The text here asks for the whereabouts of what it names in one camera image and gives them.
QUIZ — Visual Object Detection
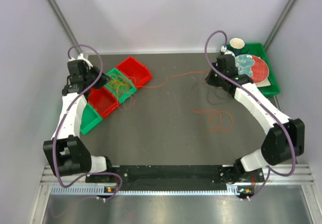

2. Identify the brown cable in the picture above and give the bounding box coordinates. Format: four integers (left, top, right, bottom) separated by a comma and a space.
193, 79, 233, 105

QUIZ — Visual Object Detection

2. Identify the yellow cable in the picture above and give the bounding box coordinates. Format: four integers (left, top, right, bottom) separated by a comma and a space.
108, 74, 134, 98
107, 74, 134, 96

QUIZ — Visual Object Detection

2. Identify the pink cable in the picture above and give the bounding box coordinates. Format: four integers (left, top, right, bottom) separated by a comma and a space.
193, 109, 234, 133

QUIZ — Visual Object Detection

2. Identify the orange cable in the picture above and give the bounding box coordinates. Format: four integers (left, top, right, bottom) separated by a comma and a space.
118, 70, 211, 110

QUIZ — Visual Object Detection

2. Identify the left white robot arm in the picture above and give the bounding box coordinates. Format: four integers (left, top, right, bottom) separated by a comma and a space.
43, 54, 114, 182

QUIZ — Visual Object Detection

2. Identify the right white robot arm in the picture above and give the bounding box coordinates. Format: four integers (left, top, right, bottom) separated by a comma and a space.
206, 46, 305, 182

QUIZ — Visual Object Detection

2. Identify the dark green cup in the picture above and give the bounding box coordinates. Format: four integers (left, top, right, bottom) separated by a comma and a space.
227, 38, 249, 56

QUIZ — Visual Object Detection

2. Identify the red and blue plate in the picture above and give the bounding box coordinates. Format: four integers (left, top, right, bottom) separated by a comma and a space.
235, 54, 269, 84

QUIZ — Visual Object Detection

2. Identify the large green tray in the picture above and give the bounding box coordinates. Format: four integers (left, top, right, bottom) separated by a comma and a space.
235, 43, 280, 98

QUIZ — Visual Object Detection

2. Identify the white square plate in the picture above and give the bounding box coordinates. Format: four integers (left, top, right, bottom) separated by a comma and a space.
255, 79, 271, 88

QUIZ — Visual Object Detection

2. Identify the red bin far end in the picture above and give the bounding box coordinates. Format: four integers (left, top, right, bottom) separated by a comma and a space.
116, 56, 152, 90

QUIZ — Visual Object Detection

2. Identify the aluminium frame rail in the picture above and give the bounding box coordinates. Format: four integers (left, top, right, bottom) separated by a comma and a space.
40, 164, 314, 186

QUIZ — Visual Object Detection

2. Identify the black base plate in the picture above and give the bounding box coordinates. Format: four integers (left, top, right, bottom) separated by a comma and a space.
85, 164, 269, 191

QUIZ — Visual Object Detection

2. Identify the grey slotted cable duct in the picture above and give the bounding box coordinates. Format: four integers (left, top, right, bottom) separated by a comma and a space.
50, 185, 252, 196

